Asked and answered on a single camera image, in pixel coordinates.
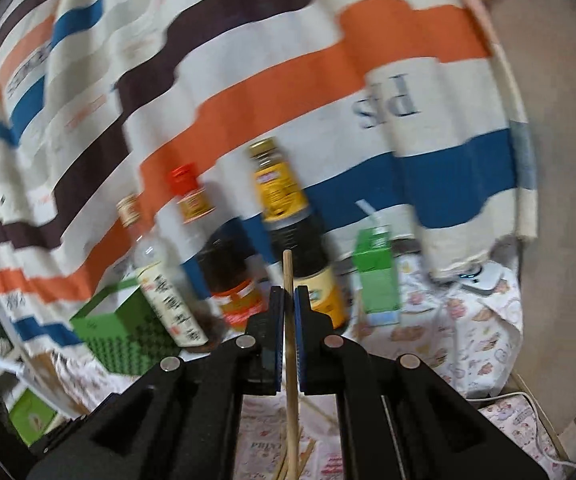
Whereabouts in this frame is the bamboo chopstick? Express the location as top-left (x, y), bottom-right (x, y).
top-left (272, 429), bottom-right (309, 480)
top-left (300, 396), bottom-right (339, 427)
top-left (282, 249), bottom-right (300, 480)
top-left (297, 439), bottom-right (317, 479)

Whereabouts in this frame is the green black checkered box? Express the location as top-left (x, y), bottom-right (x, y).
top-left (70, 278), bottom-right (180, 376)

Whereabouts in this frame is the bear print cloth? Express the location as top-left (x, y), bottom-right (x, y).
top-left (22, 249), bottom-right (525, 416)

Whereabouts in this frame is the clear cooking wine bottle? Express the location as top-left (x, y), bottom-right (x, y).
top-left (117, 194), bottom-right (209, 351)

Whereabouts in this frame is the red cap sesame oil bottle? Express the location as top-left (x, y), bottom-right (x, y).
top-left (169, 164), bottom-right (265, 333)

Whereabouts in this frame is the white grey charger device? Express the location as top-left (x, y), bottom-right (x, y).
top-left (457, 260), bottom-right (504, 295)

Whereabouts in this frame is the green drink carton with straw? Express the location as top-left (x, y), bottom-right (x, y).
top-left (352, 200), bottom-right (401, 326)

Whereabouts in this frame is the yellow label oyster sauce bottle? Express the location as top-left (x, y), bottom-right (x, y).
top-left (248, 138), bottom-right (349, 332)

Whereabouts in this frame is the striped Hermes Paris cloth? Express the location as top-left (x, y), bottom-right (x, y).
top-left (0, 0), bottom-right (538, 354)

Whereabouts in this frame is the white cable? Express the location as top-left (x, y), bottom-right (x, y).
top-left (430, 278), bottom-right (576, 468)

